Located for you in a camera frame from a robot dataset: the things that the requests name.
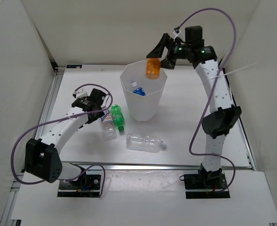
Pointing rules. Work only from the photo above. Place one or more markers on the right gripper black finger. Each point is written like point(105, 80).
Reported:
point(168, 63)
point(165, 42)

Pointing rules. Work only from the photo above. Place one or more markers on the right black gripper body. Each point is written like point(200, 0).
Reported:
point(181, 52)

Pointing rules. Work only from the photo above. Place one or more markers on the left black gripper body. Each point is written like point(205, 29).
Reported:
point(99, 114)

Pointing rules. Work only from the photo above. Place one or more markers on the orange plastic bottle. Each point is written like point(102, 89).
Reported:
point(153, 66)

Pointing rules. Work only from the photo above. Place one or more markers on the green plastic bottle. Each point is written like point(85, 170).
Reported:
point(117, 117)

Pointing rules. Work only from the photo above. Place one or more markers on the clear bottle red-blue label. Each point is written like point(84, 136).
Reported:
point(109, 132)

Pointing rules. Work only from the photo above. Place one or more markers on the blue label water bottle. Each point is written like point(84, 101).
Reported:
point(136, 89)

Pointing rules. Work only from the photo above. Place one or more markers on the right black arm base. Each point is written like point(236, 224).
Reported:
point(205, 185)

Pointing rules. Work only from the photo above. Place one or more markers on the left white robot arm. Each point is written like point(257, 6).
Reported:
point(42, 155)

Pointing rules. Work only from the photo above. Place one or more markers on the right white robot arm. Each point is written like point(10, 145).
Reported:
point(223, 115)

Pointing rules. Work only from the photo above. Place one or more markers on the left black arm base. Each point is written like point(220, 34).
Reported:
point(87, 185)

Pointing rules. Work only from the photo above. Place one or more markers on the white faceted plastic bin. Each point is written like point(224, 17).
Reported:
point(142, 108)

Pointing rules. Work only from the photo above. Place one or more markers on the blue sticker left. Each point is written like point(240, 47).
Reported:
point(74, 66)

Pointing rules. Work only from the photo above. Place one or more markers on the large clear plastic bottle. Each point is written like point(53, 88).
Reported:
point(145, 143)

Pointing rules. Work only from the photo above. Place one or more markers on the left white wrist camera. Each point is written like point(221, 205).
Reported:
point(80, 93)

